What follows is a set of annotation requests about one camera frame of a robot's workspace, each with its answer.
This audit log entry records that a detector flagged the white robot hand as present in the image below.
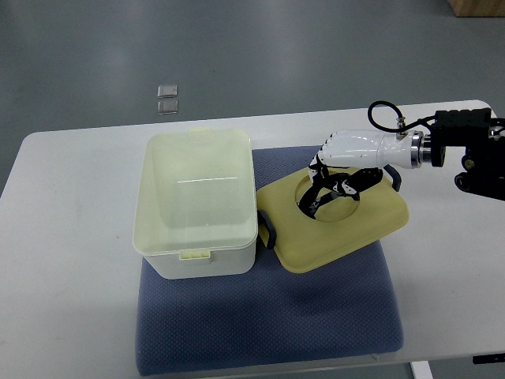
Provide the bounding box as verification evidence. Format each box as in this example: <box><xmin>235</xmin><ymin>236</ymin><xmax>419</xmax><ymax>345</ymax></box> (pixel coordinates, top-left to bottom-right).
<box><xmin>298</xmin><ymin>130</ymin><xmax>432</xmax><ymax>218</ymax></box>

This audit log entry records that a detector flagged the yellow box lid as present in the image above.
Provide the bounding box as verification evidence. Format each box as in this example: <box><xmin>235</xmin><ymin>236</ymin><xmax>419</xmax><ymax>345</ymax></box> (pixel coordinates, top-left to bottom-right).
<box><xmin>256</xmin><ymin>169</ymin><xmax>409</xmax><ymax>273</ymax></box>

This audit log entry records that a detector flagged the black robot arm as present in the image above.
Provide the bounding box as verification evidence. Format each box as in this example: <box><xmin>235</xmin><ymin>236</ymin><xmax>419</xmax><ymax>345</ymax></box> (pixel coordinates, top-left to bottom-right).
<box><xmin>297</xmin><ymin>100</ymin><xmax>504</xmax><ymax>218</ymax></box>

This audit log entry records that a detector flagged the white storage box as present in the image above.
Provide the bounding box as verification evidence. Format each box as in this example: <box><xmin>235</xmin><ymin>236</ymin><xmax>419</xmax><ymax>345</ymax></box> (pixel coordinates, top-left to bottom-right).
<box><xmin>133</xmin><ymin>129</ymin><xmax>258</xmax><ymax>280</ymax></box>

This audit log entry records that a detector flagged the wooden box corner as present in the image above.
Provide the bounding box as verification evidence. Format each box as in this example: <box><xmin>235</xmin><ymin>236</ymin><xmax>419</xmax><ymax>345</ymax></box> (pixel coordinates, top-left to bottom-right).
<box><xmin>447</xmin><ymin>0</ymin><xmax>504</xmax><ymax>17</ymax></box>

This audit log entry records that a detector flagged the blue cushion mat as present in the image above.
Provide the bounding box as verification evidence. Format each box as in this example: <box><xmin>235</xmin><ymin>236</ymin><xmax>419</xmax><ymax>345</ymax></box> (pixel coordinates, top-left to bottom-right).
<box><xmin>134</xmin><ymin>144</ymin><xmax>405</xmax><ymax>377</ymax></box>

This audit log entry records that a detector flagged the upper metal floor plate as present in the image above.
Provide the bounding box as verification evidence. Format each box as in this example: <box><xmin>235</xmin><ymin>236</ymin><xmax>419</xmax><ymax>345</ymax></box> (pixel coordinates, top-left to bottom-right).
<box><xmin>157</xmin><ymin>84</ymin><xmax>178</xmax><ymax>99</ymax></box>

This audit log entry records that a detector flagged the white table leg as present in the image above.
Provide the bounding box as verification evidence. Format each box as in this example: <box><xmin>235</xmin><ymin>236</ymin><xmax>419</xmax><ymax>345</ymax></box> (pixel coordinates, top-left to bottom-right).
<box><xmin>410</xmin><ymin>361</ymin><xmax>433</xmax><ymax>379</ymax></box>

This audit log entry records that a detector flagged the black table bracket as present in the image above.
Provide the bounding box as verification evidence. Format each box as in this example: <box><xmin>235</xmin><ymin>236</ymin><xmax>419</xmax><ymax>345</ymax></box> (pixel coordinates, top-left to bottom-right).
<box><xmin>473</xmin><ymin>353</ymin><xmax>505</xmax><ymax>365</ymax></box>

